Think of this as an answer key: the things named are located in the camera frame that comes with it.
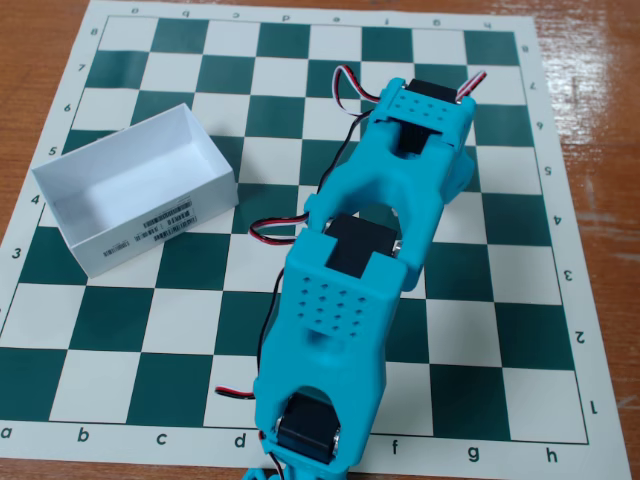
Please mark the white cardboard box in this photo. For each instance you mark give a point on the white cardboard box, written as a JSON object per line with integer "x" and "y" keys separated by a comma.
{"x": 125, "y": 175}

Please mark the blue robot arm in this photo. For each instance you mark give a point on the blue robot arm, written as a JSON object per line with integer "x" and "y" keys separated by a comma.
{"x": 340, "y": 310}

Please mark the green white chessboard mat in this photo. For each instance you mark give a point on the green white chessboard mat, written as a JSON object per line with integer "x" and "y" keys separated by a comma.
{"x": 150, "y": 320}

